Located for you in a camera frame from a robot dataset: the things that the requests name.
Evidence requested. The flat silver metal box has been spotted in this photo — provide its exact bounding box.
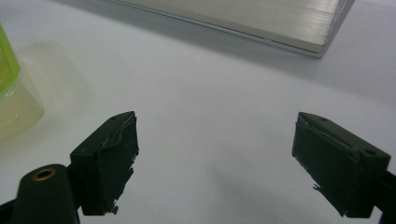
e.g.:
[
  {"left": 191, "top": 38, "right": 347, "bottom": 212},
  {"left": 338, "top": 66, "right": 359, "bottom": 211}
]
[{"left": 108, "top": 0, "right": 357, "bottom": 59}]

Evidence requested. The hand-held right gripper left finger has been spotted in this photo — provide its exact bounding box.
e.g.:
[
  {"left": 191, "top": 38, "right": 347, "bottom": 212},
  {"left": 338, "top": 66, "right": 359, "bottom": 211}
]
[{"left": 69, "top": 110, "right": 140, "bottom": 217}]

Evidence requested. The clear container with green lid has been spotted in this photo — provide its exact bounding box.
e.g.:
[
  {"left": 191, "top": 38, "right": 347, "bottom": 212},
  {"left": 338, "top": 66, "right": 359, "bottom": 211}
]
[{"left": 0, "top": 23, "right": 44, "bottom": 143}]

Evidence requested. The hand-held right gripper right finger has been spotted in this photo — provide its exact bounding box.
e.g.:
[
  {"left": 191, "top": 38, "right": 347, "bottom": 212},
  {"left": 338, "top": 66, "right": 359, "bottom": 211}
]
[{"left": 291, "top": 111, "right": 391, "bottom": 218}]

